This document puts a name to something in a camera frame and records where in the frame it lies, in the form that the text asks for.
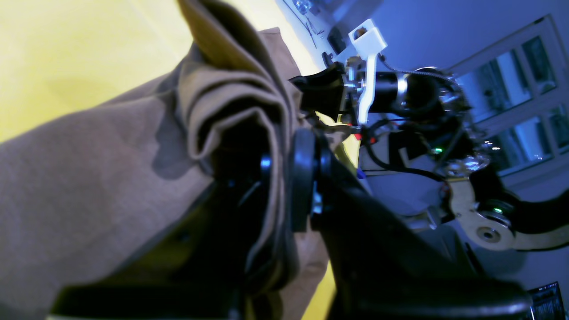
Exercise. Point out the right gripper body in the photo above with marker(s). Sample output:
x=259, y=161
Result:
x=374, y=87

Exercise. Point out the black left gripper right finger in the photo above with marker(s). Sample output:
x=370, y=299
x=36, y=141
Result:
x=381, y=269

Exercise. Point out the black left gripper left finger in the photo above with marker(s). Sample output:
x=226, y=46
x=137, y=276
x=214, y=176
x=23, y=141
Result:
x=193, y=270

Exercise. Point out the brown T-shirt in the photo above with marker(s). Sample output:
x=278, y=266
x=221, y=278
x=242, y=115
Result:
x=83, y=193

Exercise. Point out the yellow table cloth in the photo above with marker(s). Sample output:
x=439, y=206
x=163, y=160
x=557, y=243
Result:
x=62, y=57

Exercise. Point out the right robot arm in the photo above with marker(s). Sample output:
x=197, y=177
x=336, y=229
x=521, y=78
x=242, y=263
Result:
x=419, y=122

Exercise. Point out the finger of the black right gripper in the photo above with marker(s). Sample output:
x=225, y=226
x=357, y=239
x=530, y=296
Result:
x=322, y=92

